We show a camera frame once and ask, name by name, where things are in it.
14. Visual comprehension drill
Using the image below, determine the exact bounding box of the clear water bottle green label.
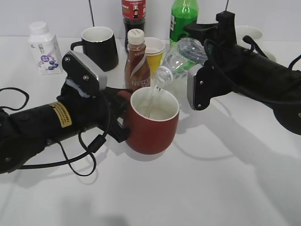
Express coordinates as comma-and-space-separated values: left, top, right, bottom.
153, 38, 207, 89

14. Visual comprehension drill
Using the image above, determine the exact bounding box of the green soda bottle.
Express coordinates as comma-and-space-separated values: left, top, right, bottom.
169, 0, 199, 47

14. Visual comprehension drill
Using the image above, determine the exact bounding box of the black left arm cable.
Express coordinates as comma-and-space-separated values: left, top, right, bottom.
0, 87, 111, 177

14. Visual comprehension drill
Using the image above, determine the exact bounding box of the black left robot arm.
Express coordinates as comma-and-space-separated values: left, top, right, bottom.
0, 84, 131, 173

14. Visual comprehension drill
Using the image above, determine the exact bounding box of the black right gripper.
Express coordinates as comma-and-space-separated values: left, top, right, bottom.
184, 11, 237, 98

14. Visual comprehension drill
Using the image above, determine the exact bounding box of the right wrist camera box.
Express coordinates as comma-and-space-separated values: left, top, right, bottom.
187, 64, 210, 111

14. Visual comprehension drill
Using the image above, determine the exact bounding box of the white inner paper cup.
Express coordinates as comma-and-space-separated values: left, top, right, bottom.
144, 37, 165, 56

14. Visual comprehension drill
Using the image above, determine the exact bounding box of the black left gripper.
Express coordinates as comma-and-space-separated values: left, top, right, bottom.
56, 83, 132, 143

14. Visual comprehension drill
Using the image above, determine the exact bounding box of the white ceramic mug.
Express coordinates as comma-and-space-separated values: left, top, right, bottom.
235, 25, 277, 62

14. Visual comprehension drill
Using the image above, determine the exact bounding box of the white yogurt drink bottle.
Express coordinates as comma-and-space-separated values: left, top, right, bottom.
29, 21, 63, 75

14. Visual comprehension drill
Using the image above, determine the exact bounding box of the dark red ceramic mug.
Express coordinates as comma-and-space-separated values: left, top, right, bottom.
118, 87, 180, 154

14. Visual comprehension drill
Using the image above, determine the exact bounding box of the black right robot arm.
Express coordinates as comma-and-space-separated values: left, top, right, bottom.
184, 11, 301, 134

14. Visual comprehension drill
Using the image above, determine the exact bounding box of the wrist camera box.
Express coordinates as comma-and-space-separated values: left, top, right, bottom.
187, 64, 210, 111
62, 50, 107, 98

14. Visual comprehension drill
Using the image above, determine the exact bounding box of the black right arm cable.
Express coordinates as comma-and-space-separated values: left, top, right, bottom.
203, 35, 301, 105

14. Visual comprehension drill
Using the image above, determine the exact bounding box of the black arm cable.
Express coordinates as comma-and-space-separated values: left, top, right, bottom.
203, 35, 301, 105
0, 87, 111, 177

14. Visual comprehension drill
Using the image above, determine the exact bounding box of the brown Nescafe coffee bottle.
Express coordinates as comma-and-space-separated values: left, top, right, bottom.
125, 28, 151, 91

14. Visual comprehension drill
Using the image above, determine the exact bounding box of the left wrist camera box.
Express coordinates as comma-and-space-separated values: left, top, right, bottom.
62, 50, 107, 98

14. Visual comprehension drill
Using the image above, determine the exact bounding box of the cola bottle red label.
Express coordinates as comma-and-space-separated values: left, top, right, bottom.
121, 0, 146, 54

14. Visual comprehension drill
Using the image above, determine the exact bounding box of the black ceramic mug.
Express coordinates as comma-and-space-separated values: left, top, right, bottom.
71, 26, 119, 72

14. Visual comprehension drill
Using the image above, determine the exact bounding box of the yellow paper cup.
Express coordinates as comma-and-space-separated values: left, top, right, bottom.
146, 52, 163, 79

